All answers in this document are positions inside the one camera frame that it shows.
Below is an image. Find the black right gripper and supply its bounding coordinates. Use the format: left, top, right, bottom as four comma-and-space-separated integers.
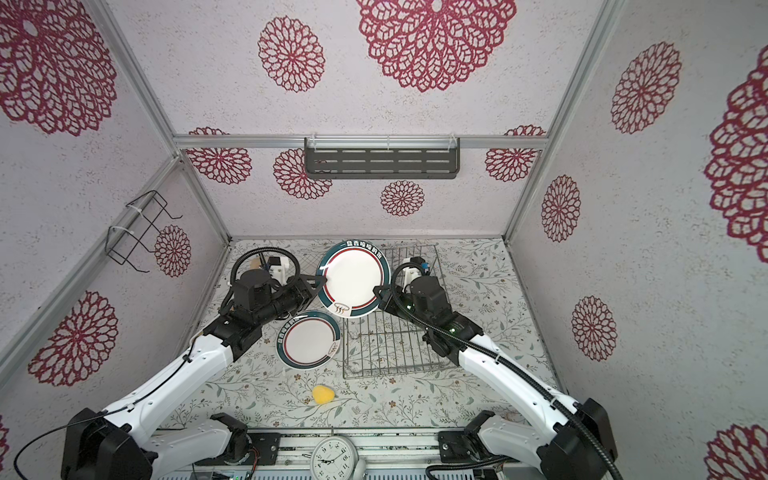
375, 283, 434, 338

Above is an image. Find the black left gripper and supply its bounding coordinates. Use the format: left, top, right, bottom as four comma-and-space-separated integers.
256, 274, 328, 327

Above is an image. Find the green red rimmed plate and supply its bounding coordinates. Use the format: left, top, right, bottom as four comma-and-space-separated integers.
276, 311, 342, 370

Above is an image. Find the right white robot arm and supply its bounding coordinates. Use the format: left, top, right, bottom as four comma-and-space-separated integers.
373, 262, 622, 479

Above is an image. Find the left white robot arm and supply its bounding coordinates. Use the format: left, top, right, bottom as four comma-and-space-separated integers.
61, 247, 326, 479

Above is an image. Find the yellow sponge piece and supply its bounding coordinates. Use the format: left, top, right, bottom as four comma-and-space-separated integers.
312, 385, 336, 405

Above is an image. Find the white analog clock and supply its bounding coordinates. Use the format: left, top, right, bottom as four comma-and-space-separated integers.
310, 436, 365, 480

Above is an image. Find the metal wire dish rack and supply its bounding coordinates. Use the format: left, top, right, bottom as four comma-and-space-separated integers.
341, 242, 457, 379

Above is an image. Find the dark metal wall shelf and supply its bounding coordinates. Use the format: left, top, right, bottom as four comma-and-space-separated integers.
304, 137, 461, 180

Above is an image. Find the black wire wall basket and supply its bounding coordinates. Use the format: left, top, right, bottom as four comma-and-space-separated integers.
104, 189, 182, 274

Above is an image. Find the metal base rail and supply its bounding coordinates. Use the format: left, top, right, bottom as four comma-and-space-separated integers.
149, 427, 541, 480

